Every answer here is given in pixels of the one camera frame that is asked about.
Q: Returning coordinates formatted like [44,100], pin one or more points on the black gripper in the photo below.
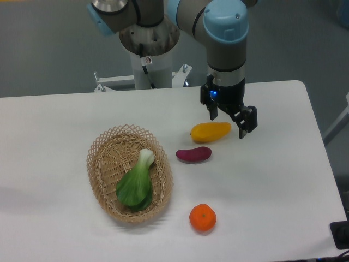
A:
[229,98]

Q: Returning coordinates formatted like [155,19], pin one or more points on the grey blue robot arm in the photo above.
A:
[220,26]

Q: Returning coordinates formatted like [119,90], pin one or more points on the woven wicker basket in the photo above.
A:
[112,155]

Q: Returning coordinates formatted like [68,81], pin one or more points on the yellow mango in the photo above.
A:
[210,131]

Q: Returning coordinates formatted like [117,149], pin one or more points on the purple sweet potato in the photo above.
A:
[194,155]

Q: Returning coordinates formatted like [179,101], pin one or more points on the orange tangerine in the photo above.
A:
[202,218]

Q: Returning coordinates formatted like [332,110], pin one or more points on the green bok choy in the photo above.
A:
[134,190]

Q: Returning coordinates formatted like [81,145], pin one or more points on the black device at table edge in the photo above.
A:
[339,232]

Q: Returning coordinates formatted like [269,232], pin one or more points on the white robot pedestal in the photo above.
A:
[151,51]

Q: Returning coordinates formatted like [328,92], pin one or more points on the white frame at right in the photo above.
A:
[337,126]

